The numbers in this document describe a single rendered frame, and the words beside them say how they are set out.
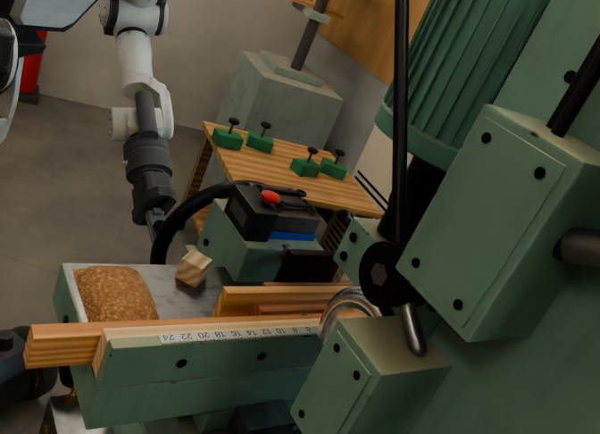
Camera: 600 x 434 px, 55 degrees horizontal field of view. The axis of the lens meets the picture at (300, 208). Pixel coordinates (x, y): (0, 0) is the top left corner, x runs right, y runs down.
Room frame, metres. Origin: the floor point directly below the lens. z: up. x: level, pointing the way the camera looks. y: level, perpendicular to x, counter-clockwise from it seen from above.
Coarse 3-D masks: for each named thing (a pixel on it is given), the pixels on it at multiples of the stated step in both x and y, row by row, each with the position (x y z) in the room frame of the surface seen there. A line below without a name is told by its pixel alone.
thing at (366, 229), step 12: (348, 228) 0.70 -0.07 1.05; (360, 228) 0.68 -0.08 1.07; (372, 228) 0.69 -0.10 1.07; (348, 240) 0.69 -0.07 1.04; (360, 240) 0.68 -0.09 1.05; (372, 240) 0.66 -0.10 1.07; (384, 240) 0.67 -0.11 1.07; (336, 252) 0.70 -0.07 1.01; (348, 252) 0.68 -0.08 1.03; (360, 252) 0.67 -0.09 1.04; (348, 264) 0.68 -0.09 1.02; (348, 276) 0.67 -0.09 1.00
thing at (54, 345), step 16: (144, 320) 0.50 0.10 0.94; (160, 320) 0.51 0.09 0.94; (176, 320) 0.53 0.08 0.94; (192, 320) 0.54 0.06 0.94; (208, 320) 0.55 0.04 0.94; (224, 320) 0.56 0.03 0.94; (240, 320) 0.57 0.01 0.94; (256, 320) 0.59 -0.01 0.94; (272, 320) 0.60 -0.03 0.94; (32, 336) 0.42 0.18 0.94; (48, 336) 0.43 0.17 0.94; (64, 336) 0.43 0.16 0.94; (80, 336) 0.44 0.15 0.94; (96, 336) 0.45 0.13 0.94; (32, 352) 0.42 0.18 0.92; (48, 352) 0.43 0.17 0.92; (64, 352) 0.44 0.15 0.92; (80, 352) 0.45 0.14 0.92; (32, 368) 0.42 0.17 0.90
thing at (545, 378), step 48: (576, 288) 0.41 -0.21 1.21; (432, 336) 0.47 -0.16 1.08; (528, 336) 0.42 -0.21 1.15; (576, 336) 0.39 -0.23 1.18; (480, 384) 0.42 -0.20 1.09; (528, 384) 0.40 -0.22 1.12; (576, 384) 0.38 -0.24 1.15; (432, 432) 0.43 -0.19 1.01; (480, 432) 0.41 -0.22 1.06; (528, 432) 0.38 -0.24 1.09; (576, 432) 0.36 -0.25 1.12
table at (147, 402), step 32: (64, 288) 0.56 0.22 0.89; (160, 288) 0.62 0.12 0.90; (192, 288) 0.65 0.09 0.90; (64, 320) 0.53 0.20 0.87; (96, 384) 0.44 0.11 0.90; (160, 384) 0.47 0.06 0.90; (192, 384) 0.50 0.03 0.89; (224, 384) 0.52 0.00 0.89; (256, 384) 0.55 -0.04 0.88; (288, 384) 0.59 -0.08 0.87; (96, 416) 0.43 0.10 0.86; (128, 416) 0.46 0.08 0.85; (160, 416) 0.48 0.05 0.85
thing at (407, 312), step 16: (400, 0) 0.60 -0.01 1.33; (400, 16) 0.59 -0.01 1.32; (400, 32) 0.58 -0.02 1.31; (400, 48) 0.58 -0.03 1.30; (400, 64) 0.57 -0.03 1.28; (400, 80) 0.56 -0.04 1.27; (400, 96) 0.56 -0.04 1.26; (400, 112) 0.55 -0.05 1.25; (400, 128) 0.54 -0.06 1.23; (400, 144) 0.54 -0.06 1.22; (400, 160) 0.53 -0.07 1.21; (400, 176) 0.52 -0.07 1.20; (400, 192) 0.52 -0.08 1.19; (400, 208) 0.51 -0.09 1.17; (400, 224) 0.50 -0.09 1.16; (400, 240) 0.50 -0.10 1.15; (368, 256) 0.49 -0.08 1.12; (384, 256) 0.47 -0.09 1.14; (400, 256) 0.47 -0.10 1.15; (368, 272) 0.48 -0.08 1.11; (384, 272) 0.47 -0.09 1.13; (368, 288) 0.47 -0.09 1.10; (384, 288) 0.46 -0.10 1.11; (400, 288) 0.45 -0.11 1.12; (384, 304) 0.46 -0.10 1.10; (400, 304) 0.46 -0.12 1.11; (416, 304) 0.47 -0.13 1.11; (416, 320) 0.45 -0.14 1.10; (416, 336) 0.44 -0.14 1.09; (416, 352) 0.44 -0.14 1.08
